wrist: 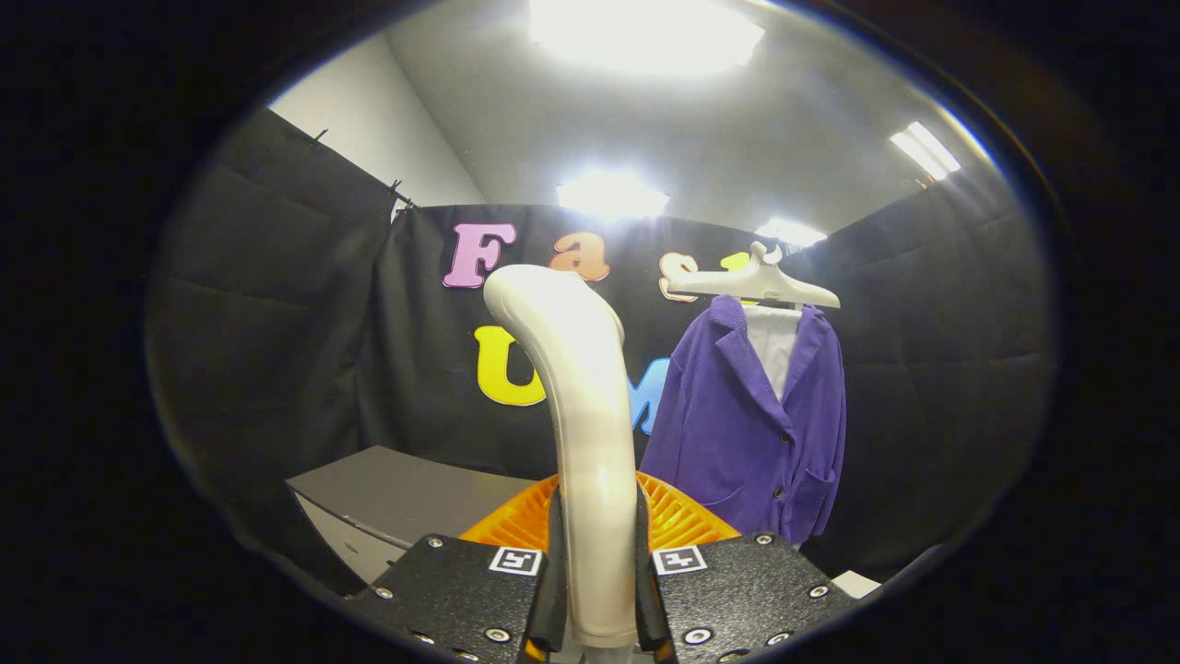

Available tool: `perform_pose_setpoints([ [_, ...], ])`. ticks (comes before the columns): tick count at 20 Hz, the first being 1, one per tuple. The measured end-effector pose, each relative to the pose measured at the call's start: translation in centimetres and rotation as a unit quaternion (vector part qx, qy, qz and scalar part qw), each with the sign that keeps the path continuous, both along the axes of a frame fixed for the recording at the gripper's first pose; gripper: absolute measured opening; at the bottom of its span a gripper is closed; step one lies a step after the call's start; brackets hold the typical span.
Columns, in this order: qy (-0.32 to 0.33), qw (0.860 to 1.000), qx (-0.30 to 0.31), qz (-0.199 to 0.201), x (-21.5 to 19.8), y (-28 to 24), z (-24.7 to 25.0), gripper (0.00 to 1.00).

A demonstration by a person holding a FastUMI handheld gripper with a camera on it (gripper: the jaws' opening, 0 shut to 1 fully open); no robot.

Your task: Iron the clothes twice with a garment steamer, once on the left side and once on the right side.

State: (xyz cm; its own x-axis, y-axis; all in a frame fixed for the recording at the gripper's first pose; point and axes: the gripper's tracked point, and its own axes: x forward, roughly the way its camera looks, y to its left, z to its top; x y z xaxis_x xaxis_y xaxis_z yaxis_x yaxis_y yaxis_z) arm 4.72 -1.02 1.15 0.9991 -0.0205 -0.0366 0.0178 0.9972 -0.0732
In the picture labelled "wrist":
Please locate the small ceiling light panel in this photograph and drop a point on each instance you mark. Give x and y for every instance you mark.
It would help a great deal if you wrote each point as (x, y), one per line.
(790, 231)

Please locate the white garment steamer head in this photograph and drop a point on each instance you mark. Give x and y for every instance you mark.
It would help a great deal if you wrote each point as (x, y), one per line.
(595, 443)

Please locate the white flat board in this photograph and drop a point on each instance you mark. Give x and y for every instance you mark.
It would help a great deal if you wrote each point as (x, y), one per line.
(855, 584)

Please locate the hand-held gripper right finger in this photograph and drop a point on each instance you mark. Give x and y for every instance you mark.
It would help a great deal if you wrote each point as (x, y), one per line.
(647, 599)

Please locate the narrow ceiling light strip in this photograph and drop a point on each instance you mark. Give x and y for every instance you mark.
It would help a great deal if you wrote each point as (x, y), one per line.
(925, 150)

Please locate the black quilted curtain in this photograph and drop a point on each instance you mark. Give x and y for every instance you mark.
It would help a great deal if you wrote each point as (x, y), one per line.
(940, 387)
(267, 323)

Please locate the white clothes hanger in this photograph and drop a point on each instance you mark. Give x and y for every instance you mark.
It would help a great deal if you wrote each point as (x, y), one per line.
(756, 286)

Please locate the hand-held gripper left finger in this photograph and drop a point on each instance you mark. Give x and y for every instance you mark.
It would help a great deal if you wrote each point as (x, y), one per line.
(555, 599)

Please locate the white shirt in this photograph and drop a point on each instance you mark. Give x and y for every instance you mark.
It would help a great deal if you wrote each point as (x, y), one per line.
(772, 346)

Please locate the large ceiling light panel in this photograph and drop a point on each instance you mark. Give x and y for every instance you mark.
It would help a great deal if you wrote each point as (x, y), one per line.
(645, 32)

